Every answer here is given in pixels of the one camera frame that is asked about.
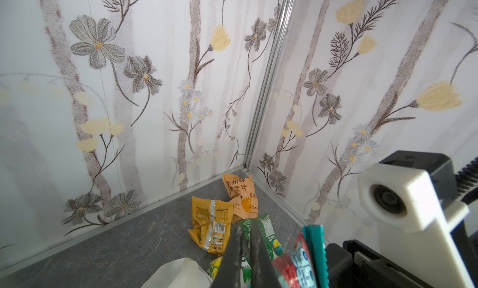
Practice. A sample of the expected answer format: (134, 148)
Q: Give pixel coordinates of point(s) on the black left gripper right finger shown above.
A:
(263, 272)

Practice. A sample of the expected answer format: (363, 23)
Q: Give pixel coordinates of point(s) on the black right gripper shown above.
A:
(355, 265)

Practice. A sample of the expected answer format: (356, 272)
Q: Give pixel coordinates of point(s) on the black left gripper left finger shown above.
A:
(233, 250)

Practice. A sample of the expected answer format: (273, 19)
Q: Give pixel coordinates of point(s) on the green yellow candy packet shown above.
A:
(226, 274)

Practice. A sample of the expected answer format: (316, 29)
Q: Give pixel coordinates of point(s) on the teal red candy packet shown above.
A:
(306, 265)

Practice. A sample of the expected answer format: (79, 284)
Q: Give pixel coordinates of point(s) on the white paper bag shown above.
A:
(180, 273)

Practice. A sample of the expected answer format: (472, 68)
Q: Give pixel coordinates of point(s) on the yellow snack packet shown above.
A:
(211, 222)

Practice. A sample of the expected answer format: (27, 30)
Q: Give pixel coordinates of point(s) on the orange snack packet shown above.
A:
(242, 195)

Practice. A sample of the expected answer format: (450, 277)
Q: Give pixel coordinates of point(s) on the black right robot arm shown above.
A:
(466, 198)

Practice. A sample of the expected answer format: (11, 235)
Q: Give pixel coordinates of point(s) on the aluminium corner post right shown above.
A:
(272, 66)

